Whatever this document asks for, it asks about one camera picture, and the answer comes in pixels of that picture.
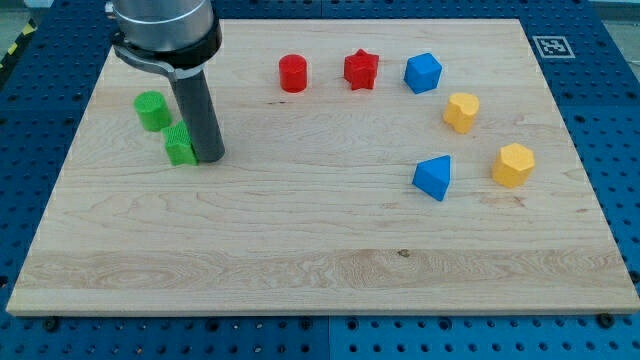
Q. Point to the blue triangle block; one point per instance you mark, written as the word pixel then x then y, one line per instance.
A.
pixel 433 176

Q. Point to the yellow heart block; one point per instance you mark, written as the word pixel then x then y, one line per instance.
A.
pixel 461 111

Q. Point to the wooden board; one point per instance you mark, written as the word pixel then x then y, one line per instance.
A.
pixel 312 210

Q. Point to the red cylinder block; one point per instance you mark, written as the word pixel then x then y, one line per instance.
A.
pixel 293 73

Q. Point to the red star block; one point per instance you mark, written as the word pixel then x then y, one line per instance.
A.
pixel 360 69

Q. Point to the green star block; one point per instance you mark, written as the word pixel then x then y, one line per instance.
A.
pixel 178 145

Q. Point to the blue cube block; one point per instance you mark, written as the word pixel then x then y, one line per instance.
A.
pixel 422 73

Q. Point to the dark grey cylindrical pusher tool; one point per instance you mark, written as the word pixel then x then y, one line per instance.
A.
pixel 196 107

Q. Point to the green cylinder block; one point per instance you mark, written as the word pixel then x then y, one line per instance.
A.
pixel 152 111

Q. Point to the yellow hexagon block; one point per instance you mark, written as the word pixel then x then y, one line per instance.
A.
pixel 513 165

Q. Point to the white fiducial marker tag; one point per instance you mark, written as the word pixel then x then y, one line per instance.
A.
pixel 553 47

